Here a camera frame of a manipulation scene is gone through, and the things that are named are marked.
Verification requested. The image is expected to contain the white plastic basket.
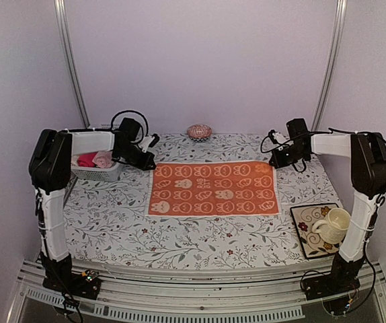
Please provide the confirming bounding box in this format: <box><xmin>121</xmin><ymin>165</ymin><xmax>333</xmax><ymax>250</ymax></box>
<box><xmin>68</xmin><ymin>128</ymin><xmax>122</xmax><ymax>182</ymax></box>

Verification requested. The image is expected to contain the cream ceramic mug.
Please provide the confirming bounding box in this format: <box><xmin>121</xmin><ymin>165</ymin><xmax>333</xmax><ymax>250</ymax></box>
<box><xmin>311</xmin><ymin>208</ymin><xmax>351</xmax><ymax>244</ymax></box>

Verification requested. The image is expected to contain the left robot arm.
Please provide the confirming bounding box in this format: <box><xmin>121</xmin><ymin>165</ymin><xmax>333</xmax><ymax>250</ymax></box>
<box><xmin>28</xmin><ymin>118</ymin><xmax>159</xmax><ymax>303</ymax></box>

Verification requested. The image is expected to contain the left aluminium frame post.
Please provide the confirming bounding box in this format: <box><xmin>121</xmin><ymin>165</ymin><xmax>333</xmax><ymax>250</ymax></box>
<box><xmin>54</xmin><ymin>0</ymin><xmax>91</xmax><ymax>128</ymax></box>

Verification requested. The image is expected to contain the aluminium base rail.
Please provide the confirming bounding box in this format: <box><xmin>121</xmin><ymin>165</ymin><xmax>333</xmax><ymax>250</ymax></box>
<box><xmin>6</xmin><ymin>258</ymin><xmax>386</xmax><ymax>323</ymax></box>

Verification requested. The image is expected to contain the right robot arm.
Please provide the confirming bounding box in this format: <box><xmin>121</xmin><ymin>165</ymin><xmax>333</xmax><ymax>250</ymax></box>
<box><xmin>268</xmin><ymin>118</ymin><xmax>386</xmax><ymax>300</ymax></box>

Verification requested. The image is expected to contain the pink towel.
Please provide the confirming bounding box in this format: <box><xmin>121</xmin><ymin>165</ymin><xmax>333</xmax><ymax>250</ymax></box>
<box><xmin>92</xmin><ymin>151</ymin><xmax>114</xmax><ymax>168</ymax></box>
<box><xmin>77</xmin><ymin>152</ymin><xmax>97</xmax><ymax>168</ymax></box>

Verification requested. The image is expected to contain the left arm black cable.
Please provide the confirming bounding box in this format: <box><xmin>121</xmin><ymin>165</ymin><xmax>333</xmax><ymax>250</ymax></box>
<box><xmin>110</xmin><ymin>108</ymin><xmax>150</xmax><ymax>139</ymax></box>

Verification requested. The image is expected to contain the right aluminium frame post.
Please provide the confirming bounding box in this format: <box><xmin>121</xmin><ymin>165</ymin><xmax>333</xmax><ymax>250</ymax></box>
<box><xmin>311</xmin><ymin>0</ymin><xmax>348</xmax><ymax>131</ymax></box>

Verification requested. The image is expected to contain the patterned ceramic bowl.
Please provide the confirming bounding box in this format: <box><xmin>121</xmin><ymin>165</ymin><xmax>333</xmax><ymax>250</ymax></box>
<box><xmin>187</xmin><ymin>124</ymin><xmax>212</xmax><ymax>142</ymax></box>

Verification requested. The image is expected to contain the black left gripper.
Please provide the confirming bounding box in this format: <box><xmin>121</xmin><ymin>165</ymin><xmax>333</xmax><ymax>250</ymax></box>
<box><xmin>116</xmin><ymin>143</ymin><xmax>157</xmax><ymax>170</ymax></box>

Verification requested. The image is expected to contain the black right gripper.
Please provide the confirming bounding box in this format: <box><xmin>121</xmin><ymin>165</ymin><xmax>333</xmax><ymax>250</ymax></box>
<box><xmin>270</xmin><ymin>143</ymin><xmax>309</xmax><ymax>169</ymax></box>

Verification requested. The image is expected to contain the floral table mat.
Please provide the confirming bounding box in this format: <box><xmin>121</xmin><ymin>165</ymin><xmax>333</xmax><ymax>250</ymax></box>
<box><xmin>46</xmin><ymin>133</ymin><xmax>344</xmax><ymax>272</ymax></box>

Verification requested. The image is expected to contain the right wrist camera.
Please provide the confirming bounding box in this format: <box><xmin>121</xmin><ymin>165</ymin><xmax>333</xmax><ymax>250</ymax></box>
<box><xmin>268</xmin><ymin>129</ymin><xmax>290</xmax><ymax>150</ymax></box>

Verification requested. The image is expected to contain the orange patterned towel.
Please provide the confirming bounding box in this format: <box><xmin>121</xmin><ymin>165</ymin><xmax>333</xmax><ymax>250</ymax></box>
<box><xmin>146</xmin><ymin>160</ymin><xmax>280</xmax><ymax>217</ymax></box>

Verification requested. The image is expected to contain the aluminium frame post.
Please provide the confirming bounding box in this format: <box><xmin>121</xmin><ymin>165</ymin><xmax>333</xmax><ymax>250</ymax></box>
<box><xmin>54</xmin><ymin>0</ymin><xmax>91</xmax><ymax>128</ymax></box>
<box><xmin>311</xmin><ymin>0</ymin><xmax>348</xmax><ymax>131</ymax></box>

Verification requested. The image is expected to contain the pink rolled towel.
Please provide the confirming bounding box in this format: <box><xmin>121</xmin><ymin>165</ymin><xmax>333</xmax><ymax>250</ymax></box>
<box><xmin>77</xmin><ymin>152</ymin><xmax>97</xmax><ymax>168</ymax></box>

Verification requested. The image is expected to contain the square floral plate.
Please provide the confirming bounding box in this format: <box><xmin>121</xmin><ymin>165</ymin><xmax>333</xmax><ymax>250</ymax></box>
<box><xmin>290</xmin><ymin>203</ymin><xmax>351</xmax><ymax>260</ymax></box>

